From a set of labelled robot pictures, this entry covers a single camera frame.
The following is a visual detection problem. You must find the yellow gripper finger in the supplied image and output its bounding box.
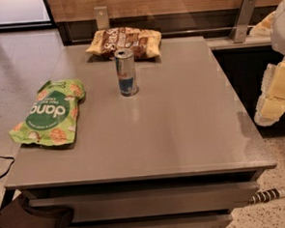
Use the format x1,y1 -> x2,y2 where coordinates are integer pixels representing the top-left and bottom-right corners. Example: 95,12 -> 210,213
254,58 -> 285,127
250,11 -> 274,38

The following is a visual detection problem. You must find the brown yellow chip bag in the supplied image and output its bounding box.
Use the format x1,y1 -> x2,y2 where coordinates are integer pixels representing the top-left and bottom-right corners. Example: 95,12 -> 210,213
86,27 -> 161,59

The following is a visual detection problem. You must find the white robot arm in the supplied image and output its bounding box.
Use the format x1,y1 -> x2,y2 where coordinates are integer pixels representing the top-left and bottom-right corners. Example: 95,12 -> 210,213
250,0 -> 285,127

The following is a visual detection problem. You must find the green dang snack bag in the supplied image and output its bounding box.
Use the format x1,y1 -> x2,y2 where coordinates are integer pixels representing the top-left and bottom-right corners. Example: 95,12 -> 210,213
9,78 -> 85,147

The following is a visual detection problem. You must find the white striped power strip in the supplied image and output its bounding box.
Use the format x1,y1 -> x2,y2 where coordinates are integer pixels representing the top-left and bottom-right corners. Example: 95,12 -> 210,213
248,187 -> 285,204

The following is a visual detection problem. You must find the grey table with drawers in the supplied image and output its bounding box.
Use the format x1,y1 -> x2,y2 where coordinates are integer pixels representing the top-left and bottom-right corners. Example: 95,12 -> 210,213
6,37 -> 276,228

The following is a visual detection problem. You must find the silver blue energy drink can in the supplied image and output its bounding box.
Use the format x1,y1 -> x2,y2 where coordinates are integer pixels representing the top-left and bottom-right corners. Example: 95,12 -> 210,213
115,48 -> 138,97

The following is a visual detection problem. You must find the dark brown chair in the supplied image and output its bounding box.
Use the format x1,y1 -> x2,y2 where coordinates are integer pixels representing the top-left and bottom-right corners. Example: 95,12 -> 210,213
0,195 -> 73,228

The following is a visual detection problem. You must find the right metal wall bracket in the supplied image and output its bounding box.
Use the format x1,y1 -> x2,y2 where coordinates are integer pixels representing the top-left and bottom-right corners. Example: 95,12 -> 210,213
230,0 -> 257,43

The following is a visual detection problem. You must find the metal wall bracket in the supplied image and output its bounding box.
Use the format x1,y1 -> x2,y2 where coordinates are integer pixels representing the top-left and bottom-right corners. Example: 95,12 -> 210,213
230,0 -> 257,43
94,6 -> 110,30

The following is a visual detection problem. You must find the left metal wall bracket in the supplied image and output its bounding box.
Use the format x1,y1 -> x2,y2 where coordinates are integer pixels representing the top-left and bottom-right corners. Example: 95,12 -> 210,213
94,6 -> 110,30

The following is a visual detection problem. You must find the black cable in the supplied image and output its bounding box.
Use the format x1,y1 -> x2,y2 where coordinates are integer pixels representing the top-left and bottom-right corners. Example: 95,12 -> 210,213
0,155 -> 16,182

